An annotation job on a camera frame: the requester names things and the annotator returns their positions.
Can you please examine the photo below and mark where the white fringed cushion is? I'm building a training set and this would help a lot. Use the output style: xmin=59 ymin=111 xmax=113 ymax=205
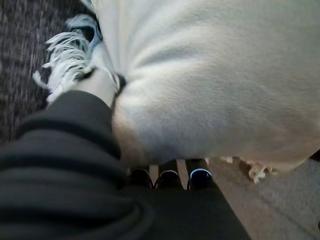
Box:
xmin=33 ymin=0 xmax=320 ymax=185

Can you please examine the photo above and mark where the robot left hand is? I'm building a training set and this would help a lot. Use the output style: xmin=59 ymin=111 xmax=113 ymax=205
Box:
xmin=0 ymin=68 xmax=252 ymax=240

